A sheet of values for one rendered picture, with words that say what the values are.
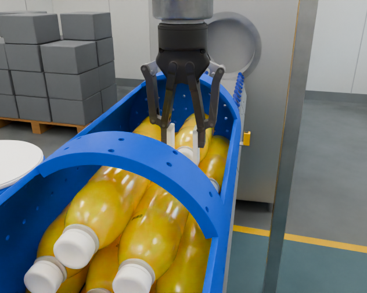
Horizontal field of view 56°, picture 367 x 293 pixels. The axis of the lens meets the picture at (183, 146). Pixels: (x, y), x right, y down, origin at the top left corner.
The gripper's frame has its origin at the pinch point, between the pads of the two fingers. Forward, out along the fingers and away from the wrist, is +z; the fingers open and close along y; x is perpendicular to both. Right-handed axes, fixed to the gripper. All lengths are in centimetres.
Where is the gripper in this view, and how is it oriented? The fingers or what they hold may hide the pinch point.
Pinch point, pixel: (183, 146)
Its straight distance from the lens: 59.9
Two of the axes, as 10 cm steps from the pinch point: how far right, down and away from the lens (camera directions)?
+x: -1.9, 4.0, -9.0
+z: 0.0, 9.2, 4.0
